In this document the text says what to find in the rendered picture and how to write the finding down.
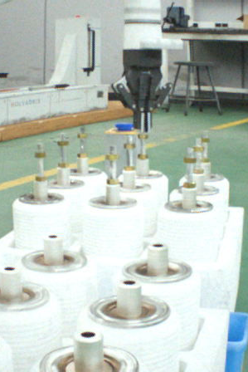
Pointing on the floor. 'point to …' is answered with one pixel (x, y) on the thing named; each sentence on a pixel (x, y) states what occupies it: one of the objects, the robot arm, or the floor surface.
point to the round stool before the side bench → (197, 85)
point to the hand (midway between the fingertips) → (142, 122)
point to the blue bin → (236, 340)
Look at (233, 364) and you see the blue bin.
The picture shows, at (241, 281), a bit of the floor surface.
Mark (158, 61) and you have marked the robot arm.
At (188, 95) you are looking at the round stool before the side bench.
